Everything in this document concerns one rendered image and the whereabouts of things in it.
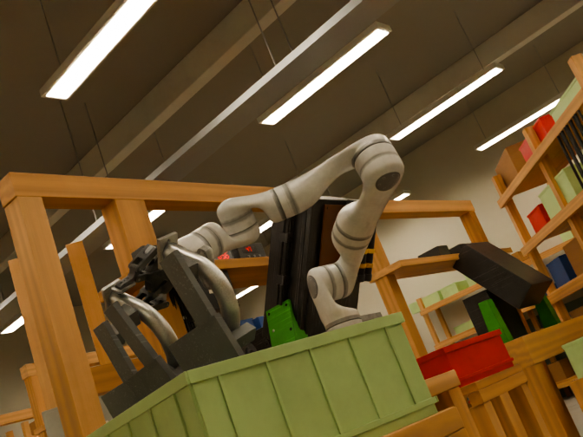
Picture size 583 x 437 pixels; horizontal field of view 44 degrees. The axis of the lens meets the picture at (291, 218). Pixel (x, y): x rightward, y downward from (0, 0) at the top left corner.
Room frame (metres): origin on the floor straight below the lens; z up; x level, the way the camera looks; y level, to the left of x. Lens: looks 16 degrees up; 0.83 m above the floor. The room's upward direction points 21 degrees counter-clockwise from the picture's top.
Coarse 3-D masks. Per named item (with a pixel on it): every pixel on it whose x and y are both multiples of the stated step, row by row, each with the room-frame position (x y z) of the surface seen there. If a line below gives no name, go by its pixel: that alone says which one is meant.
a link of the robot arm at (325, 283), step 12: (312, 276) 1.74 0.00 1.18; (324, 276) 1.73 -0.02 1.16; (336, 276) 1.74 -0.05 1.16; (312, 288) 1.76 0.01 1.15; (324, 288) 1.72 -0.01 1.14; (336, 288) 1.74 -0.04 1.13; (324, 300) 1.73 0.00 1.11; (324, 312) 1.74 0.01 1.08; (336, 312) 1.72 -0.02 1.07; (348, 312) 1.73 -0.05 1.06; (324, 324) 1.76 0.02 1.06; (336, 324) 1.73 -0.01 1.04
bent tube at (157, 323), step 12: (108, 288) 1.22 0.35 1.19; (108, 300) 1.23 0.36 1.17; (120, 300) 1.22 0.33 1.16; (132, 300) 1.21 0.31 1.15; (144, 312) 1.20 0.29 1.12; (156, 312) 1.20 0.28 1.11; (156, 324) 1.20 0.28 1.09; (168, 324) 1.21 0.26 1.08; (156, 336) 1.21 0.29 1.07; (168, 336) 1.21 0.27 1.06; (168, 348) 1.21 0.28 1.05; (168, 360) 1.23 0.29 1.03
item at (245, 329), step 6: (246, 324) 1.13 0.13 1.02; (234, 330) 1.12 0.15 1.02; (240, 330) 1.12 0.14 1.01; (246, 330) 1.12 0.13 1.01; (252, 330) 1.13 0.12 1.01; (234, 336) 1.11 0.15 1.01; (240, 336) 1.11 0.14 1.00; (246, 336) 1.12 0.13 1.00; (252, 336) 1.14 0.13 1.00; (240, 342) 1.12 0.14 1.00; (246, 342) 1.13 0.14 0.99
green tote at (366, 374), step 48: (336, 336) 1.10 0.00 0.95; (384, 336) 1.17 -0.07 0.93; (192, 384) 0.94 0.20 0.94; (240, 384) 0.98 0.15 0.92; (288, 384) 1.03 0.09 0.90; (336, 384) 1.08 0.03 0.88; (384, 384) 1.14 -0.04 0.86; (96, 432) 1.19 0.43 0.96; (144, 432) 1.06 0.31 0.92; (192, 432) 0.96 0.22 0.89; (240, 432) 0.97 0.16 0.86; (288, 432) 1.01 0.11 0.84; (336, 432) 1.06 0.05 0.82; (384, 432) 1.12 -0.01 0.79
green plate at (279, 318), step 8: (288, 304) 2.43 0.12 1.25; (272, 312) 2.48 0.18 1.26; (280, 312) 2.45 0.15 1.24; (288, 312) 2.43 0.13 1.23; (272, 320) 2.48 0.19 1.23; (280, 320) 2.45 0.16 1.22; (288, 320) 2.43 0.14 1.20; (272, 328) 2.47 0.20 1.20; (280, 328) 2.45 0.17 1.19; (288, 328) 2.43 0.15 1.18; (296, 328) 2.44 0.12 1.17; (272, 336) 2.47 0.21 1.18; (280, 336) 2.45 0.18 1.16; (288, 336) 2.43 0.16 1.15; (296, 336) 2.41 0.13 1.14; (304, 336) 2.46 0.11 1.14; (272, 344) 2.47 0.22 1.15; (280, 344) 2.45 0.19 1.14
